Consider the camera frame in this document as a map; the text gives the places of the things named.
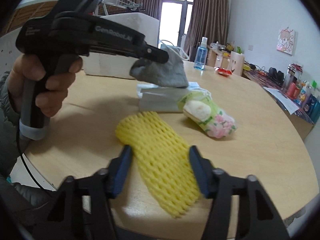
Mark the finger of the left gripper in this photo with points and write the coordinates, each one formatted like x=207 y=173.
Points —
x=156 y=55

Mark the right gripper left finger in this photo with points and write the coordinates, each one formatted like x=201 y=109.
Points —
x=86 y=201

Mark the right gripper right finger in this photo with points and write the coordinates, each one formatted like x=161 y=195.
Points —
x=258 y=217

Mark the grey sock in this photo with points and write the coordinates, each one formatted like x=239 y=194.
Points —
x=145 y=70

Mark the white tissue pack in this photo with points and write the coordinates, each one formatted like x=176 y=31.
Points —
x=160 y=99

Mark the green floral tissue packet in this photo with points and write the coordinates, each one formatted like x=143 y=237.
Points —
x=213 y=120

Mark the yellow foam fruit net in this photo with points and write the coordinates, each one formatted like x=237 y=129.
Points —
x=162 y=159

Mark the grey jacket forearm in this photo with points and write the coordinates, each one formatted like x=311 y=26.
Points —
x=9 y=125

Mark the metal bunk bed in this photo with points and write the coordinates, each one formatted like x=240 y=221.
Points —
x=70 y=19

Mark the blue spray bottle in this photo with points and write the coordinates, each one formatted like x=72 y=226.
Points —
x=201 y=55

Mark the wooden desk with drawers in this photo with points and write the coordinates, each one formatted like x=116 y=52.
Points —
x=217 y=58

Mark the right brown curtain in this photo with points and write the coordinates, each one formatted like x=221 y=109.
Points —
x=209 y=18

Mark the red snack packet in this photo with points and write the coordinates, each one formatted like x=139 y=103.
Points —
x=223 y=71

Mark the wooden smiley chair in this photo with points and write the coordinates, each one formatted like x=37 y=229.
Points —
x=236 y=62

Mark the white paper sheet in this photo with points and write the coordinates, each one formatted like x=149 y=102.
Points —
x=289 y=105

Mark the patterned cloth desk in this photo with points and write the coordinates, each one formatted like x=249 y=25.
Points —
x=300 y=120

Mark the clear red-lid bottle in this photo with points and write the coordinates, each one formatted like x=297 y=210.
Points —
x=294 y=71

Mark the anime girl wall picture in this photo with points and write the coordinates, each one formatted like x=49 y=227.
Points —
x=286 y=40

